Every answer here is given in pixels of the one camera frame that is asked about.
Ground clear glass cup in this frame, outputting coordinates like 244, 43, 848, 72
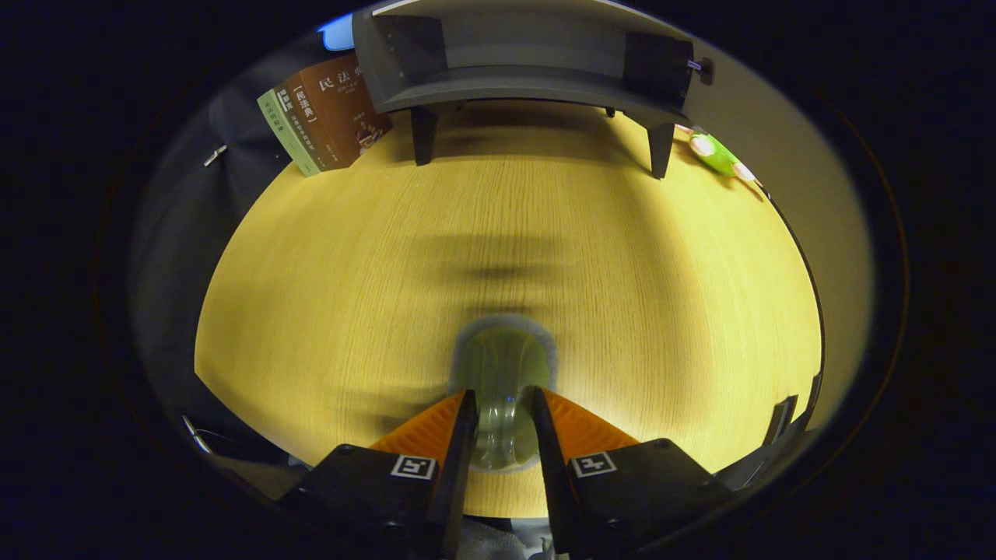
451, 315, 559, 473

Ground green book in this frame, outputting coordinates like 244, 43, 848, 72
257, 88, 321, 178

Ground dark grey cabinet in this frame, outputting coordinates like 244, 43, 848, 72
352, 0, 715, 180

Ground green plush toy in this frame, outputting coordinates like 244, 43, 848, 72
675, 124, 759, 186

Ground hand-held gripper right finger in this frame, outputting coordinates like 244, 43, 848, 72
531, 387, 732, 560

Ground brown book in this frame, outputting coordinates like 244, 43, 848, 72
282, 53, 394, 172

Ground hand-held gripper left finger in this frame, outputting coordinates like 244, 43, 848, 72
280, 389, 479, 560

